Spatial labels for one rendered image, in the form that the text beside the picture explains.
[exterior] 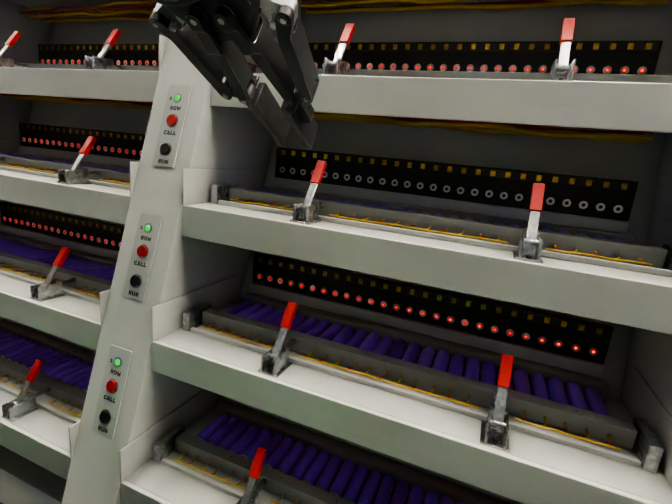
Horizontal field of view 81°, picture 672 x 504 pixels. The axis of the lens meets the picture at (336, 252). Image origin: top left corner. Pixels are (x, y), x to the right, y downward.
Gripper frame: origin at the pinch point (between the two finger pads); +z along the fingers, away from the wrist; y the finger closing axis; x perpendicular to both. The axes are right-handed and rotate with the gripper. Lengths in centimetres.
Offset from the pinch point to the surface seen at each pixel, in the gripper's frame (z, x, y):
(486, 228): 15.4, -2.9, 21.9
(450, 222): 15.4, -2.8, 17.6
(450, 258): 10.3, -9.1, 18.9
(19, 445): 20, -48, -39
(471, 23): 20.3, 34.7, 13.7
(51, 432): 20, -45, -35
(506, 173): 22.3, 8.9, 23.2
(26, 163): 15, -3, -63
